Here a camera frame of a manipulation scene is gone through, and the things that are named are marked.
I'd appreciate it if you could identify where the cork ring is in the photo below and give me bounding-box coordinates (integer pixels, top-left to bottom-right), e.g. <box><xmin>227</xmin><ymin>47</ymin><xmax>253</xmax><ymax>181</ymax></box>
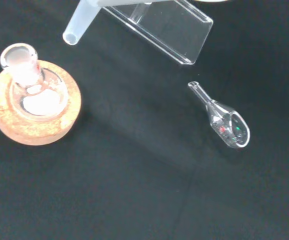
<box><xmin>0</xmin><ymin>59</ymin><xmax>83</xmax><ymax>147</ymax></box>

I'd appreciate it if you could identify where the clear acrylic funnel stand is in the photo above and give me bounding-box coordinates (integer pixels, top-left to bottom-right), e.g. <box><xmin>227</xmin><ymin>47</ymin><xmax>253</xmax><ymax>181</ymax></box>
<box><xmin>101</xmin><ymin>0</ymin><xmax>214</xmax><ymax>66</ymax></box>

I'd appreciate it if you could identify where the black cloth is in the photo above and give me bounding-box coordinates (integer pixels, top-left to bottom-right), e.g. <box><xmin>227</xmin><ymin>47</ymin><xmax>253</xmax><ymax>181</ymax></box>
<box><xmin>0</xmin><ymin>0</ymin><xmax>289</xmax><ymax>240</ymax></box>

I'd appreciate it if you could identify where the round-bottom glass flask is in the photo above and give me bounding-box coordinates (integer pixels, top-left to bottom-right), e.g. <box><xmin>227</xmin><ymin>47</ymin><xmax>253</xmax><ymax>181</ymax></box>
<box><xmin>0</xmin><ymin>42</ymin><xmax>69</xmax><ymax>118</ymax></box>

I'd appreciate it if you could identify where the glass weighing funnel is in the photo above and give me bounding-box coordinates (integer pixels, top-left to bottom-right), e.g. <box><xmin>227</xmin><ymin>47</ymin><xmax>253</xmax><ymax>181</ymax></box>
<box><xmin>187</xmin><ymin>80</ymin><xmax>251</xmax><ymax>149</ymax></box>

